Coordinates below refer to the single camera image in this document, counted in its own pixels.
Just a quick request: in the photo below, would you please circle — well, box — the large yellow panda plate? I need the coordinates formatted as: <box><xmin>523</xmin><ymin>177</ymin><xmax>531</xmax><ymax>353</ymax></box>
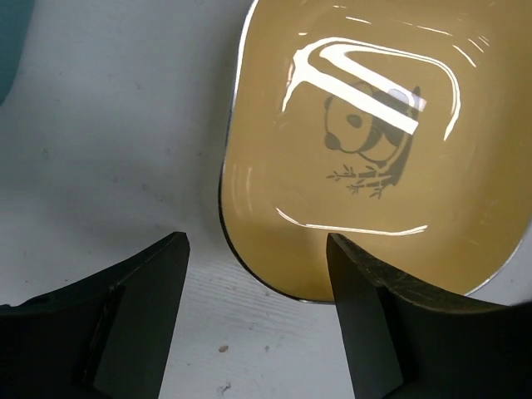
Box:
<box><xmin>219</xmin><ymin>1</ymin><xmax>531</xmax><ymax>303</ymax></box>

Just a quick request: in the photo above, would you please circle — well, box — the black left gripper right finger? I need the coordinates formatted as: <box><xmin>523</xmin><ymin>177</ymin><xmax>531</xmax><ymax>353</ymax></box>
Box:
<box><xmin>326</xmin><ymin>234</ymin><xmax>531</xmax><ymax>398</ymax></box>

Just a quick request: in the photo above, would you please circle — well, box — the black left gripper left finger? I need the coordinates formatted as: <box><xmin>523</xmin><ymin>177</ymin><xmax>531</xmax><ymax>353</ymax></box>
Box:
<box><xmin>1</xmin><ymin>232</ymin><xmax>190</xmax><ymax>398</ymax></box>

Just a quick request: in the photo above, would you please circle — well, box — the teal plastic bin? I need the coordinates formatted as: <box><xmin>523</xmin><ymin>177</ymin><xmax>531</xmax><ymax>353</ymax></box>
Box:
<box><xmin>0</xmin><ymin>0</ymin><xmax>35</xmax><ymax>103</ymax></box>

